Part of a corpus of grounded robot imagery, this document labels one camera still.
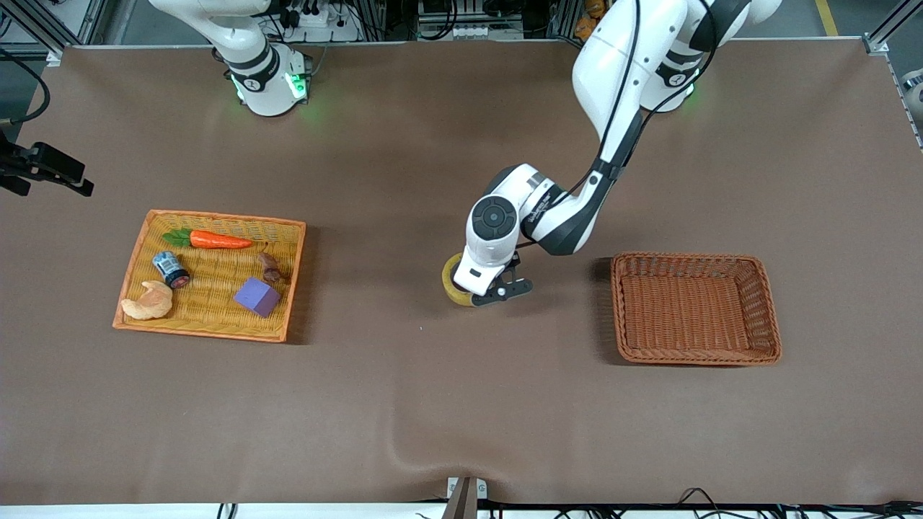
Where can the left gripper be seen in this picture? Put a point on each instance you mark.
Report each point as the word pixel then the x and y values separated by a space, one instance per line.
pixel 515 261

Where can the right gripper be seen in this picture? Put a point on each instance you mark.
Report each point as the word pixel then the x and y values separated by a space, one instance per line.
pixel 45 162

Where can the yellow tape roll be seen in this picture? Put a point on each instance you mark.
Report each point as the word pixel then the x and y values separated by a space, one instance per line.
pixel 448 277

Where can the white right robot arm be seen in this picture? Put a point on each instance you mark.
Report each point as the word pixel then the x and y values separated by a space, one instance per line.
pixel 263 72

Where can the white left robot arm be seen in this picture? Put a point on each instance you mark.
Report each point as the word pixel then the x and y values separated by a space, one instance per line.
pixel 613 65

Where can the large table cover cloth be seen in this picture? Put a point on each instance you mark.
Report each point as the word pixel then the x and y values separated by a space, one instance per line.
pixel 404 396

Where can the small blue printed can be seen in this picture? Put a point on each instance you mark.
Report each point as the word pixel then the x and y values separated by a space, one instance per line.
pixel 171 270

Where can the toy croissant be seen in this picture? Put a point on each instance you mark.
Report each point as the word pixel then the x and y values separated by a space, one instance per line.
pixel 148 306

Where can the brown wicker basket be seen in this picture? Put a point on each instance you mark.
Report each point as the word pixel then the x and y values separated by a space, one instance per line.
pixel 685 310

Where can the orange toy carrot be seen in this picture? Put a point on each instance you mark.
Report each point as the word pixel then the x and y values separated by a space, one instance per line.
pixel 216 239

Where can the yellow wicker tray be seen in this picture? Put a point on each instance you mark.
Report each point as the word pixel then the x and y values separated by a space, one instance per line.
pixel 216 321

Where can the small brown toy piece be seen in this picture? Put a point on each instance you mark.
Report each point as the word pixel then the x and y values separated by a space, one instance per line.
pixel 270 268

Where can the purple cube block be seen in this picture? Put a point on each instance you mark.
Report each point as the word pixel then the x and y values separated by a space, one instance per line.
pixel 256 296

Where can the white socket strip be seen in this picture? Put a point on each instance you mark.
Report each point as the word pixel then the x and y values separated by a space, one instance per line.
pixel 487 32

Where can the pile of orange bread toys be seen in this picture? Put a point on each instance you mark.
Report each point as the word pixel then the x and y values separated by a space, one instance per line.
pixel 585 25

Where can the white power strip with plugs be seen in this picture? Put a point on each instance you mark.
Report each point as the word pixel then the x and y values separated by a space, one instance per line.
pixel 317 23

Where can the aluminium frame post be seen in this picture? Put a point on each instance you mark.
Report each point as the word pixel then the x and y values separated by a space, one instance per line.
pixel 876 43
pixel 43 32

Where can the metal table edge bracket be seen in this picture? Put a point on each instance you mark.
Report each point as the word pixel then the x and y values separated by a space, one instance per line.
pixel 465 497

